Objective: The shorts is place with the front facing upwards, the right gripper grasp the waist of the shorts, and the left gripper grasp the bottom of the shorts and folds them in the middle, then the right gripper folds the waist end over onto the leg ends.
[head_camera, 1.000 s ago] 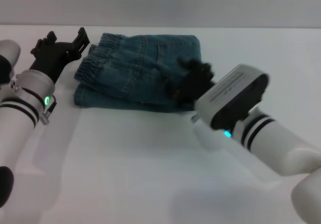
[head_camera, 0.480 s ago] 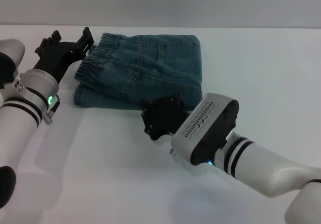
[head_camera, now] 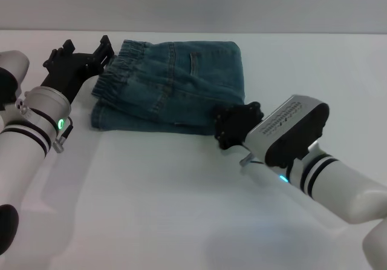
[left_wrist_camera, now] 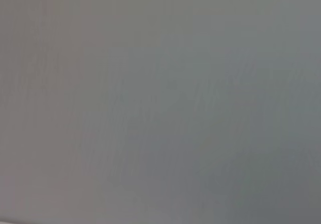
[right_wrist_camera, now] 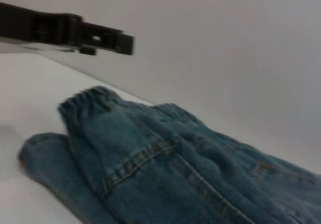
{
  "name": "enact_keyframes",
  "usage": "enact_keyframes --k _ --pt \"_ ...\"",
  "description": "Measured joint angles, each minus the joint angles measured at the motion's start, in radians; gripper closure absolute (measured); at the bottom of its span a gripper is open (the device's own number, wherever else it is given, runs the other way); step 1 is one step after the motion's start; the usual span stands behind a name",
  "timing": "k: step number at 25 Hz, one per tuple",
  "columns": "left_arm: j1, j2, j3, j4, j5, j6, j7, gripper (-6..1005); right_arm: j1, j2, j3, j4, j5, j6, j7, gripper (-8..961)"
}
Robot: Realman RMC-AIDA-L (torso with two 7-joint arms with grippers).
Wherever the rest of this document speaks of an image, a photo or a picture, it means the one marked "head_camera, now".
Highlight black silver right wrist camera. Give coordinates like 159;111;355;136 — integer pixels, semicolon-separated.
246;94;331;170

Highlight blue denim shorts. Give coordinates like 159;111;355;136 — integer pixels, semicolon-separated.
90;39;247;136

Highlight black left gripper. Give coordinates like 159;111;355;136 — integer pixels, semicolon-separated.
40;35;116;105

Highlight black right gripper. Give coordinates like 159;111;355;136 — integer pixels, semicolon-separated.
212;100;265;151

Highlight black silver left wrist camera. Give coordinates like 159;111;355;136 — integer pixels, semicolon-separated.
0;67;19;113

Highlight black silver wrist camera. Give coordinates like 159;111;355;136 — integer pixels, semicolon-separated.
246;94;331;170
0;67;19;113

